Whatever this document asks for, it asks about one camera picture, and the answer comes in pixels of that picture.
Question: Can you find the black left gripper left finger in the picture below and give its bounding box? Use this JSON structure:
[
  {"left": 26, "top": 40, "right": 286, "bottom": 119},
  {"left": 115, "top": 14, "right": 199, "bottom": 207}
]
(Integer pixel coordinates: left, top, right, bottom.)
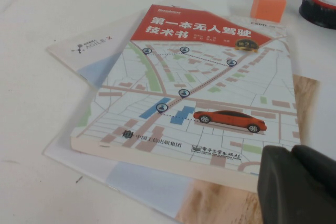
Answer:
[{"left": 257, "top": 145, "right": 336, "bottom": 224}]

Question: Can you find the white wood-print brochure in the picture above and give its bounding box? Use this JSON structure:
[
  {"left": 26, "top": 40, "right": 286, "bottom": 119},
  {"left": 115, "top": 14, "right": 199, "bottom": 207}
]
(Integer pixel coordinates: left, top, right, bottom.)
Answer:
[{"left": 43, "top": 74, "right": 321, "bottom": 224}]

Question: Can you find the black mesh pen holder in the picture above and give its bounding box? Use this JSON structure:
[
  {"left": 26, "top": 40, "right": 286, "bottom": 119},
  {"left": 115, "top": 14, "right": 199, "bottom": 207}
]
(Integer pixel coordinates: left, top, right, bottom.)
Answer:
[{"left": 298, "top": 0, "right": 336, "bottom": 30}]

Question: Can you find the red book with map cover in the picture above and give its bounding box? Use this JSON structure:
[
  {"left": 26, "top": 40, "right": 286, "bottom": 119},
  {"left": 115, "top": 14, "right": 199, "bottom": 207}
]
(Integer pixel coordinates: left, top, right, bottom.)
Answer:
[{"left": 70, "top": 4, "right": 301, "bottom": 193}]

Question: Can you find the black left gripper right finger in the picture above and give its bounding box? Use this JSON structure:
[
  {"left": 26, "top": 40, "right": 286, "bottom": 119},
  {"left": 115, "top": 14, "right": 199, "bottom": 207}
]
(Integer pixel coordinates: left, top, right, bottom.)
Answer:
[{"left": 290, "top": 144, "right": 336, "bottom": 195}]

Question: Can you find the orange cube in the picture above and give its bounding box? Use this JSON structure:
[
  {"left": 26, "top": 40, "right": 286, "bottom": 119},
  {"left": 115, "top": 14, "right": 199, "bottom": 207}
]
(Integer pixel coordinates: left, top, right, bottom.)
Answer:
[{"left": 250, "top": 0, "right": 287, "bottom": 23}]

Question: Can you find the white AgileX brochure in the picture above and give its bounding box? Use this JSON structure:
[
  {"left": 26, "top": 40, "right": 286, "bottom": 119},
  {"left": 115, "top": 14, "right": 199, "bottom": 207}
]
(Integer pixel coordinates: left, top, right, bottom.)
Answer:
[{"left": 46, "top": 0, "right": 182, "bottom": 91}]

